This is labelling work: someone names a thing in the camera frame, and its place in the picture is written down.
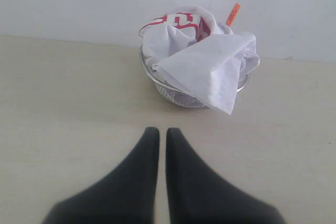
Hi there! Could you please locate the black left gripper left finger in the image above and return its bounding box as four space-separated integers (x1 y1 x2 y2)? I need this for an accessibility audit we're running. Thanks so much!
43 127 160 223

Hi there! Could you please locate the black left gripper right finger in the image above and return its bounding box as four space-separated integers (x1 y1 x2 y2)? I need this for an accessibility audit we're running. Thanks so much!
165 128 286 223

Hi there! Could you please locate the white t-shirt red Chinese logo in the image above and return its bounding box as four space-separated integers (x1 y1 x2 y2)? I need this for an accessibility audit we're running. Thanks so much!
139 6 260 114

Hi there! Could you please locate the orange paper tag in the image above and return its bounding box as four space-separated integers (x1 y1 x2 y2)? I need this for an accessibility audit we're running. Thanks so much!
226 3 240 26

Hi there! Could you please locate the metal wire mesh basket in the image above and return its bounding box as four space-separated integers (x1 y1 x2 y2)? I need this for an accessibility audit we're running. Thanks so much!
138 20 251 110

